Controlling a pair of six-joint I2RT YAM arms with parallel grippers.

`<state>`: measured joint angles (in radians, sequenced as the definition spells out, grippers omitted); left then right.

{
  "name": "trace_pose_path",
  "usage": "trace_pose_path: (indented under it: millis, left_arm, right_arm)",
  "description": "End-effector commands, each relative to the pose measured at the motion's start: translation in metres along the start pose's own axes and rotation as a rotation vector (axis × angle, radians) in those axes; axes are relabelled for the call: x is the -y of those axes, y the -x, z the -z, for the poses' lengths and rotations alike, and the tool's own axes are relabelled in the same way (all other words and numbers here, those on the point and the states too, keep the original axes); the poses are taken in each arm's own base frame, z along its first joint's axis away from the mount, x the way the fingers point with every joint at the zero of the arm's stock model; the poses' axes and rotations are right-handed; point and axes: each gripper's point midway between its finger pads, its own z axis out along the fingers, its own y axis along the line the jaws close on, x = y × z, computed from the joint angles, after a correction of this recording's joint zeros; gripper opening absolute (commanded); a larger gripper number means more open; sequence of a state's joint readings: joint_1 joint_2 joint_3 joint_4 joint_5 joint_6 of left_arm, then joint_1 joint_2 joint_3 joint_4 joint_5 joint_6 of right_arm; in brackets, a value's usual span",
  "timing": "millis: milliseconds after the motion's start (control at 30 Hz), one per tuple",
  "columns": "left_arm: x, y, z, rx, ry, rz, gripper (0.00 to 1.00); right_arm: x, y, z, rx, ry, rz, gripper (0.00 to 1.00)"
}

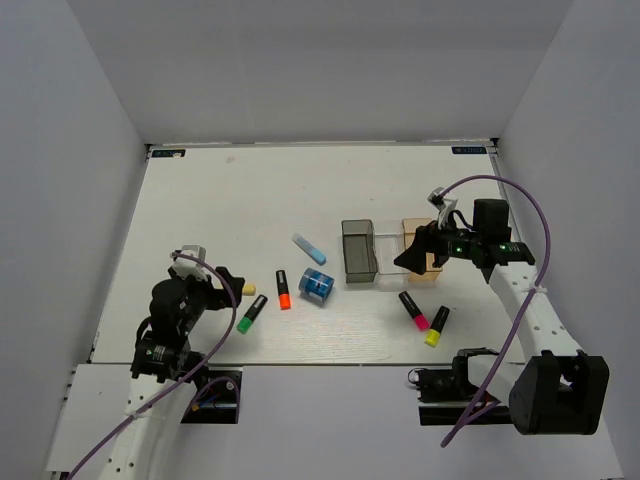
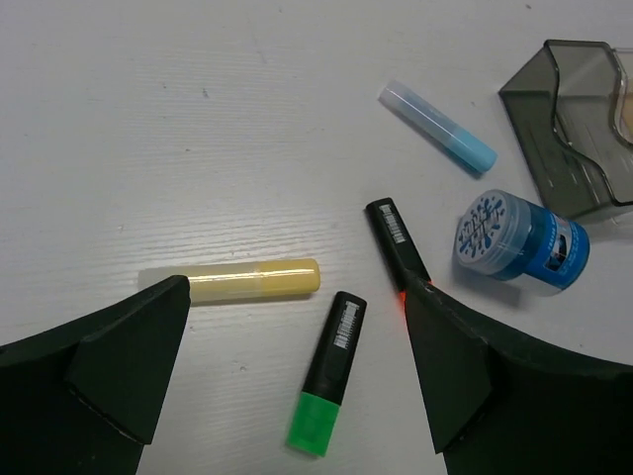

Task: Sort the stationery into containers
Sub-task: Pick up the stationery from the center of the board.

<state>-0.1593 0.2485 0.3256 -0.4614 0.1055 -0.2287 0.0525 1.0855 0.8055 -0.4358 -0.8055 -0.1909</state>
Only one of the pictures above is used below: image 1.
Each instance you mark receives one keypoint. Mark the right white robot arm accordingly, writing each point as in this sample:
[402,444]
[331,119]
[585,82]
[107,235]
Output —
[560,389]

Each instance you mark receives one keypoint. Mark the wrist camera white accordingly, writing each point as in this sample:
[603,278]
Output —
[183,267]
[445,203]

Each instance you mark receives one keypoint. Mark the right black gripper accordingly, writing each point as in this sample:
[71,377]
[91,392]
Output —
[426,238]

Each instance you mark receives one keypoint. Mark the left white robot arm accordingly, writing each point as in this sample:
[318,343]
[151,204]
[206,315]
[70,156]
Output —
[165,372]

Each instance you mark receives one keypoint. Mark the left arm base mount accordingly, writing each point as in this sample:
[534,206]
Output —
[218,404]

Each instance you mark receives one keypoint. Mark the light blue highlighter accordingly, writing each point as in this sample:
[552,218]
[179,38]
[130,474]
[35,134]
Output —
[309,249]

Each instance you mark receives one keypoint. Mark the left corner label sticker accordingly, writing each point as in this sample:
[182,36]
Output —
[168,153]

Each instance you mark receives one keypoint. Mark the pink highlighter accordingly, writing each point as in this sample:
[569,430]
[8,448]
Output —
[414,311]

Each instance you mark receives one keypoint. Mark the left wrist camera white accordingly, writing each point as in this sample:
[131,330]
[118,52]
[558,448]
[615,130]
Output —
[183,267]

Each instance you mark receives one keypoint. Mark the dark grey transparent container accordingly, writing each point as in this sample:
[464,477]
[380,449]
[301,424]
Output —
[358,251]

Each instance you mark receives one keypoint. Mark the orange highlighter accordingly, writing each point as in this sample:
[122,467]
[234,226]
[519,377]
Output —
[283,290]

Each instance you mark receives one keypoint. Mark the green highlighter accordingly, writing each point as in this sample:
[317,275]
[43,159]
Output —
[252,313]

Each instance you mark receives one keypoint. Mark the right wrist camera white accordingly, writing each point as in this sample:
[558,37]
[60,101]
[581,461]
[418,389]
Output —
[445,203]

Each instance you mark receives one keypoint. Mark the amber transparent container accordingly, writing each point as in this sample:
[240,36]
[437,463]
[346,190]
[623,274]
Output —
[409,227]

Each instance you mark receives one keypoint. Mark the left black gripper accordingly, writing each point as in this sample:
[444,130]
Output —
[217,294]

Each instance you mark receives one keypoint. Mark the right corner label sticker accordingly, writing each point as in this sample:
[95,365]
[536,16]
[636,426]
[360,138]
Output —
[469,150]

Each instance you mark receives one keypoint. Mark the clear transparent container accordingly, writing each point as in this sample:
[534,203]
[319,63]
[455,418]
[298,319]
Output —
[388,244]

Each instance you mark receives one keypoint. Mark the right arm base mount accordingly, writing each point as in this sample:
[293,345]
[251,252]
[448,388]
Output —
[441,401]

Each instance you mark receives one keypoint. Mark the pale yellow eraser stick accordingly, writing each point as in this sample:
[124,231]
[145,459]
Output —
[249,290]

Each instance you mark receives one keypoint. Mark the corner label sticker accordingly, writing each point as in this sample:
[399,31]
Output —
[469,150]
[168,153]

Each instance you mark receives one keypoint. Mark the blue round jar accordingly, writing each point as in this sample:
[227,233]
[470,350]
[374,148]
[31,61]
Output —
[315,285]

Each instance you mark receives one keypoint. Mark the yellow highlighter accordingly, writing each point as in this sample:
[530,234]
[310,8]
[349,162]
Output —
[434,332]

